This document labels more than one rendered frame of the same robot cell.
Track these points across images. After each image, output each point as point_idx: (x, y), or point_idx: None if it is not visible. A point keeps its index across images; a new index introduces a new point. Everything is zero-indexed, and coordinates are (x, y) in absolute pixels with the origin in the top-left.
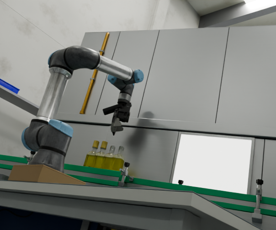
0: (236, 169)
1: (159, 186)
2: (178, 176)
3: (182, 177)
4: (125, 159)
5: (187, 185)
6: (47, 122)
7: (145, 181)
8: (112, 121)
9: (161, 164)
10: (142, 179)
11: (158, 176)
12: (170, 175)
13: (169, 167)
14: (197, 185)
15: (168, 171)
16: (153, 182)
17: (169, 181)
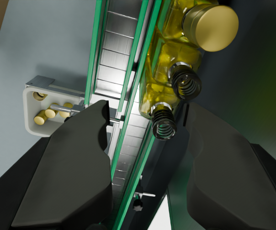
0: None
1: (112, 163)
2: (165, 218)
3: (162, 222)
4: (247, 127)
5: (158, 215)
6: None
7: (117, 146)
8: (42, 143)
9: (185, 213)
10: (118, 142)
11: (180, 185)
12: (171, 206)
13: (176, 222)
14: (152, 227)
15: (174, 211)
16: (114, 159)
17: (169, 195)
